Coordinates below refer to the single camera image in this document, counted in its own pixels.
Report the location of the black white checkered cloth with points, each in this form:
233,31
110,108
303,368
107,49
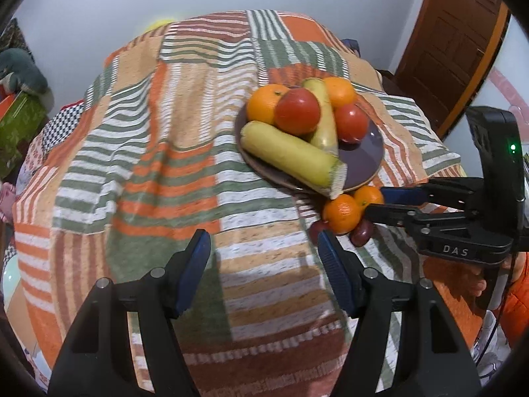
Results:
62,126

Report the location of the purple plate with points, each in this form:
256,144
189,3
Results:
363,161

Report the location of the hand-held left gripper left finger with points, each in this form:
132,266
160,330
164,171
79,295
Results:
192,273

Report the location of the striped patchwork blanket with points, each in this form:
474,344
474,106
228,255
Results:
165,132

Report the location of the large red tomato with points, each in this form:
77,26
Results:
297,111

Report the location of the grey plush toy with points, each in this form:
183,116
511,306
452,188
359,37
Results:
20,70

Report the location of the person's right hand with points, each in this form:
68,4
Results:
477,286

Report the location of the yellow corn cob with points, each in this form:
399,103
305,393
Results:
289,155
326,128

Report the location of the small mandarin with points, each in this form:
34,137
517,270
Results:
341,215
368,196

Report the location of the small red tomato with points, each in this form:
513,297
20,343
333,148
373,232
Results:
351,123

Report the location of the dark patterned cloth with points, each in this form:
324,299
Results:
12,37

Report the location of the yellow curved object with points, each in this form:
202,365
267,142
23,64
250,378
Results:
159,24

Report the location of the green patterned box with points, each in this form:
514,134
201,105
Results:
20,128

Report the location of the brown wooden door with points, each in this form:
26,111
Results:
450,41

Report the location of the small dark red fruit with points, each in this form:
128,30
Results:
317,229
361,233

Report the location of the grey purple backpack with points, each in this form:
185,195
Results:
353,46

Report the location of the floral cloth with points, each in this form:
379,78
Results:
31,161

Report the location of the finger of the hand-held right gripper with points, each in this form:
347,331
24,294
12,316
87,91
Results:
388,214
401,195

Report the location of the large orange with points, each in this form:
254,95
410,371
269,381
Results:
262,105
341,91

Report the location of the person's right forearm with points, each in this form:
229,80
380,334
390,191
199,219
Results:
518,310

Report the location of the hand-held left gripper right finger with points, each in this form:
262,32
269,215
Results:
337,273

